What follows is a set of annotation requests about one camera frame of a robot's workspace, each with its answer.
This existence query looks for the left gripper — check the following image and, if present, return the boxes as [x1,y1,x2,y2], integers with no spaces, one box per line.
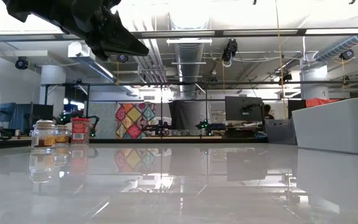
[29,0,150,62]

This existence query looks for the red smoked paprika tin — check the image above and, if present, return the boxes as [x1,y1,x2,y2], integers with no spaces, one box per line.
[70,117,91,145]

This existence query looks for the glass jar with brown spice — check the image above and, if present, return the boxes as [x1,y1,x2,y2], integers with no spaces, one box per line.
[30,119,57,149]

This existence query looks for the white ceiling unit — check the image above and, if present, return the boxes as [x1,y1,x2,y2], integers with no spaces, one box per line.
[67,42,90,59]

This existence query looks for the colourful diamond patterned quilt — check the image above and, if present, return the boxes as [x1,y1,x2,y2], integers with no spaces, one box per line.
[114,102,157,139]

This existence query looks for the dark screen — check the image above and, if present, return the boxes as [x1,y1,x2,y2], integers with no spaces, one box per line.
[31,103,54,123]

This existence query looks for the glass jar with yellow spice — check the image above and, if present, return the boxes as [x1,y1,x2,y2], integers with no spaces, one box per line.
[54,124,72,144]

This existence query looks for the dark grey hanging cloth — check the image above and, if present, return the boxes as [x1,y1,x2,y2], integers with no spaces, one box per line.
[168,100,210,130]

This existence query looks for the black monitor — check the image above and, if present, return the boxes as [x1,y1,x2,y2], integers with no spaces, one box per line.
[224,95,265,123]

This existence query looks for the cluttered desk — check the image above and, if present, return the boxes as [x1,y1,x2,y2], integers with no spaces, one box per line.
[211,120,267,140]

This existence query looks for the person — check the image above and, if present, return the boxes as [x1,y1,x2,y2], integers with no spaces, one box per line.
[262,104,275,121]

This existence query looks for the clear bin with coins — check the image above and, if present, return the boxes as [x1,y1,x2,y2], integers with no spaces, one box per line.
[265,118,296,146]

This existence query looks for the orange cloth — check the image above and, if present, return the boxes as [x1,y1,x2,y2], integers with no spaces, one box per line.
[305,97,341,108]

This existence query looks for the white plastic bin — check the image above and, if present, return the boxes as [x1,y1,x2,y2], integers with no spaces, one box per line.
[291,96,358,156]

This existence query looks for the silver ventilation duct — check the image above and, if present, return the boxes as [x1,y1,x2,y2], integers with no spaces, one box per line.
[174,43,204,94]

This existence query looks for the black ceiling camera white cable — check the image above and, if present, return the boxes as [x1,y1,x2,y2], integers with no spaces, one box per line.
[221,39,239,68]

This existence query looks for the overhead frame beam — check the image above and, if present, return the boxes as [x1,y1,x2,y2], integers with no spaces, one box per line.
[0,27,358,44]

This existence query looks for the black pipe rail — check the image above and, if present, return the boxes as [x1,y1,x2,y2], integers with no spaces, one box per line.
[40,80,358,88]

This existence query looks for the yellow hanging cord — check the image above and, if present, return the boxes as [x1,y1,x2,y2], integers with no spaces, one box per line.
[274,0,288,121]

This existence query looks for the striped flexible duct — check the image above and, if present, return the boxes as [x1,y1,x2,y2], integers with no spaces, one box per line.
[314,32,358,62]

